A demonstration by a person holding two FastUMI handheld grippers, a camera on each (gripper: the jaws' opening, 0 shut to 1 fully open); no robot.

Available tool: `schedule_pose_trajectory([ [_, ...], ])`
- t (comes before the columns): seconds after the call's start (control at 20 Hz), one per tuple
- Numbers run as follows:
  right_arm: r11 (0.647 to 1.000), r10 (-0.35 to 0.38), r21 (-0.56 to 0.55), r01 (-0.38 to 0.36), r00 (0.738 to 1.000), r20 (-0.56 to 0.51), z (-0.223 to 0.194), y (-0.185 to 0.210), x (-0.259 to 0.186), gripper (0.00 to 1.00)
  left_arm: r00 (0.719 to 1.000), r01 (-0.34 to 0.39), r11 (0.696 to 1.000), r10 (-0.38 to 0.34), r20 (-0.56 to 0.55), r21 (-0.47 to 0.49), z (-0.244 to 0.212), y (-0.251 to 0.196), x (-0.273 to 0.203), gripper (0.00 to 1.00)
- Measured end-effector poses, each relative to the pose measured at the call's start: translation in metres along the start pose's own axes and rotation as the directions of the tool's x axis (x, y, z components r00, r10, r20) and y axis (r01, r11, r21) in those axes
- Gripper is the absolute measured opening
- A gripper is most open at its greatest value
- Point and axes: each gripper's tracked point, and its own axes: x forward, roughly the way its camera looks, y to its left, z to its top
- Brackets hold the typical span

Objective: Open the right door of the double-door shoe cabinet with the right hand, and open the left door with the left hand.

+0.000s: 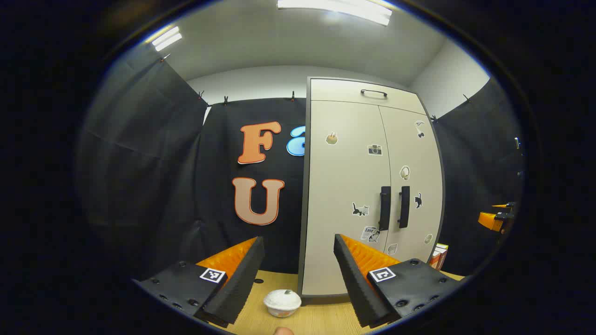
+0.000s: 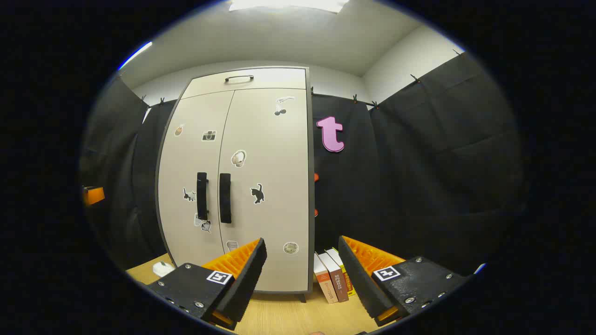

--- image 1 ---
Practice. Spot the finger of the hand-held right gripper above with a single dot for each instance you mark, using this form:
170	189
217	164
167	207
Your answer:
502	205
490	221

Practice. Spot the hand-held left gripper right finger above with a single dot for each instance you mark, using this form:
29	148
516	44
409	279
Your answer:
353	279

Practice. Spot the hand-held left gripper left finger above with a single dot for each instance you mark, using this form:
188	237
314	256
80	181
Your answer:
244	274

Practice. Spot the cabinet door with camera sticker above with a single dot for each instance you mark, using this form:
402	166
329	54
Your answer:
340	186

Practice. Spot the cabinet door with black-cat sticker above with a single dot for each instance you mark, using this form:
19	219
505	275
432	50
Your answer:
412	151

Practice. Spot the white double-door shoe cabinet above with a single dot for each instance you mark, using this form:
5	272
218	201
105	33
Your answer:
335	90

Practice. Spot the white lidded bowl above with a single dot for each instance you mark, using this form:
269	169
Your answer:
282	301

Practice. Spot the orange and white book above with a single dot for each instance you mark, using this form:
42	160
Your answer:
435	260

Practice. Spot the black backdrop cloth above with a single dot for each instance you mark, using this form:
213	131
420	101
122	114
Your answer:
139	163

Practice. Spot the small ceiling light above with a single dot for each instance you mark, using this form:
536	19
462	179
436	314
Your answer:
166	39

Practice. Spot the long ceiling light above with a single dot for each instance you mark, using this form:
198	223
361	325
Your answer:
335	8

